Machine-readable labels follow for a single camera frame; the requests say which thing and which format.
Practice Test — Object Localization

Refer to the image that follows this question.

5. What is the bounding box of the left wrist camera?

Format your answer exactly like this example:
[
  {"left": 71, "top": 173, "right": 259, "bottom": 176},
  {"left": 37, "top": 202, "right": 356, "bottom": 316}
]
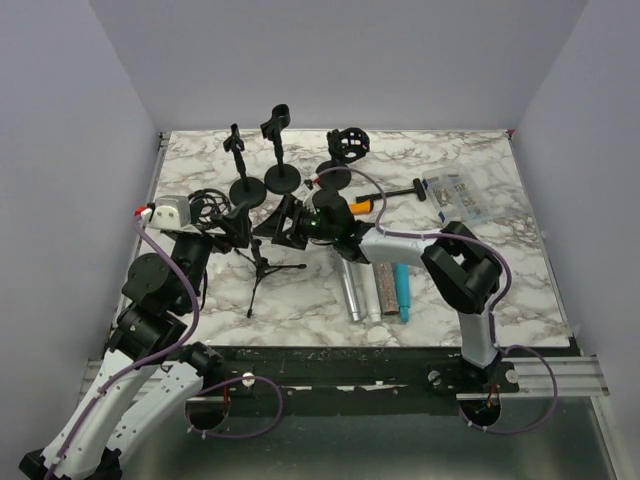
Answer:
[{"left": 136, "top": 195, "right": 195, "bottom": 232}]

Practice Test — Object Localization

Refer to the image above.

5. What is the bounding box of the round-base clip stand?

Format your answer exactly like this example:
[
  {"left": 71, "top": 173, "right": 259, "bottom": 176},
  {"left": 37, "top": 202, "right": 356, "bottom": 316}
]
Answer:
[{"left": 260, "top": 104, "right": 301, "bottom": 195}]

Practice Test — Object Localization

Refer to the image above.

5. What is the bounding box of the round-base shock-mount stand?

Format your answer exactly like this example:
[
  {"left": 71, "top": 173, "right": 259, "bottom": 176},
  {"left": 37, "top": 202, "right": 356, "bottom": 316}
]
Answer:
[{"left": 316, "top": 127, "right": 370, "bottom": 191}]

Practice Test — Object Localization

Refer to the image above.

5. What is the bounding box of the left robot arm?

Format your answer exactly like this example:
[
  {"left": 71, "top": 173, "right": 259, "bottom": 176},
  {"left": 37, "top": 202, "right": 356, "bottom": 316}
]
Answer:
[{"left": 19, "top": 195, "right": 251, "bottom": 479}]

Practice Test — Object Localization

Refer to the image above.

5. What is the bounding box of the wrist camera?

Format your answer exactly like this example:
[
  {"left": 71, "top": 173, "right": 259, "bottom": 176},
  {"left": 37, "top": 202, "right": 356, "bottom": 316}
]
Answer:
[
  {"left": 136, "top": 195, "right": 195, "bottom": 232},
  {"left": 303, "top": 174, "right": 322, "bottom": 211}
]

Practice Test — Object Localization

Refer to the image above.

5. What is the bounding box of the glitter silver-head microphone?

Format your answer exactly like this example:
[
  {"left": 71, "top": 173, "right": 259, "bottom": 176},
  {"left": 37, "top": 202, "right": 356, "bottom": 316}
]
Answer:
[{"left": 373, "top": 263, "right": 399, "bottom": 316}]

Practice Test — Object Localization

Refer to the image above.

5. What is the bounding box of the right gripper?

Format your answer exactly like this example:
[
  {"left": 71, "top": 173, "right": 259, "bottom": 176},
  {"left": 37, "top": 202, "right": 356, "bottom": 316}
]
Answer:
[{"left": 253, "top": 194, "right": 338, "bottom": 252}]

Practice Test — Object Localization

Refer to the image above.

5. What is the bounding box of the black front mounting rail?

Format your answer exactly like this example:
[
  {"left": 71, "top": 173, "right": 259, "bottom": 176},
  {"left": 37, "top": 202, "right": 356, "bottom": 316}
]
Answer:
[{"left": 187, "top": 344, "right": 578, "bottom": 417}]

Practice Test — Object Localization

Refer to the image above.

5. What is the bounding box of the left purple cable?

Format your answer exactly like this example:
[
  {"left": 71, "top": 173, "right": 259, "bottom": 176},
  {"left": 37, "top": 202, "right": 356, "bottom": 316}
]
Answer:
[{"left": 47, "top": 217, "right": 284, "bottom": 480}]

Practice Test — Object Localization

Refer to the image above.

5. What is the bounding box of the black tripod shock-mount stand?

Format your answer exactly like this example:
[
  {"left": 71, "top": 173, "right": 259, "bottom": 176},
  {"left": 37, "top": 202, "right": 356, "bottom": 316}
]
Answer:
[{"left": 188, "top": 188, "right": 307, "bottom": 318}]

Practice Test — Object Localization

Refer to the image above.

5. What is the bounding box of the white microphone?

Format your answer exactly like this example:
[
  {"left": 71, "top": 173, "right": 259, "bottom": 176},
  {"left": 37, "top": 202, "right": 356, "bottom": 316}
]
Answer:
[
  {"left": 360, "top": 264, "right": 382, "bottom": 324},
  {"left": 336, "top": 256, "right": 362, "bottom": 323}
]

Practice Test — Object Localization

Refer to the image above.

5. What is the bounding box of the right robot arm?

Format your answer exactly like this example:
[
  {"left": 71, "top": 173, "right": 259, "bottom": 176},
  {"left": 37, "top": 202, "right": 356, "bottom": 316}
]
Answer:
[{"left": 254, "top": 190, "right": 508, "bottom": 392}]

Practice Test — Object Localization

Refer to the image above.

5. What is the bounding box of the blue toy microphone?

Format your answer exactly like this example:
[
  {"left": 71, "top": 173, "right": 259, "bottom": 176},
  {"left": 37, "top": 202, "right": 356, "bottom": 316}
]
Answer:
[{"left": 394, "top": 264, "right": 411, "bottom": 323}]

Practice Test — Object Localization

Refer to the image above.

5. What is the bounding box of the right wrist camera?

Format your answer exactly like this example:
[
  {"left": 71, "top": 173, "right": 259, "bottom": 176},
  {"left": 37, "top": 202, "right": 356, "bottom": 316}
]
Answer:
[{"left": 303, "top": 174, "right": 322, "bottom": 211}]

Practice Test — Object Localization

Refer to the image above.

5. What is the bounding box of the clear plastic screw box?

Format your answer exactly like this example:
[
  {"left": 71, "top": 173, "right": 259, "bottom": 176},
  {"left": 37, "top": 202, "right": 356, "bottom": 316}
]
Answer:
[{"left": 422, "top": 166, "right": 493, "bottom": 225}]

